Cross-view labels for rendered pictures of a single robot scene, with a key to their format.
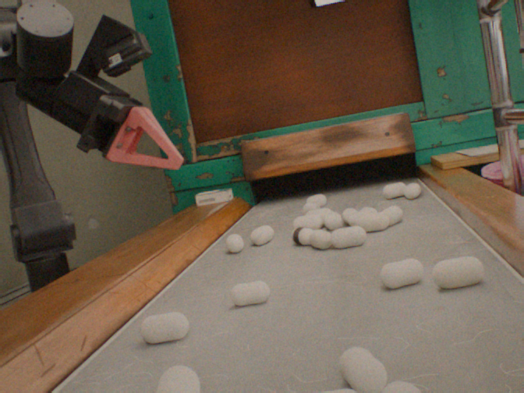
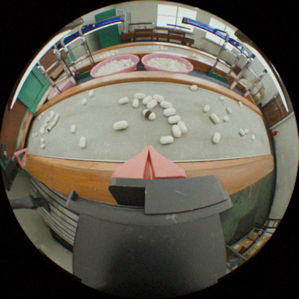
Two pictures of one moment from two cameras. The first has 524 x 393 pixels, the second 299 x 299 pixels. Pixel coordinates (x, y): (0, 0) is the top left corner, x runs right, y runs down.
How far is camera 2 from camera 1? 33 cm
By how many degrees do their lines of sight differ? 87
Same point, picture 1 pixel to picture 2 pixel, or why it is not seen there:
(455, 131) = (34, 106)
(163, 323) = (83, 141)
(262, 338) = (93, 121)
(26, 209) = (27, 204)
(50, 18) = not seen: outside the picture
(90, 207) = not seen: hidden behind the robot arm
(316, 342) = (102, 111)
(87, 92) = (9, 165)
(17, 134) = (14, 203)
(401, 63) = (21, 107)
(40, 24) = not seen: outside the picture
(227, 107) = (10, 150)
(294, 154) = (22, 137)
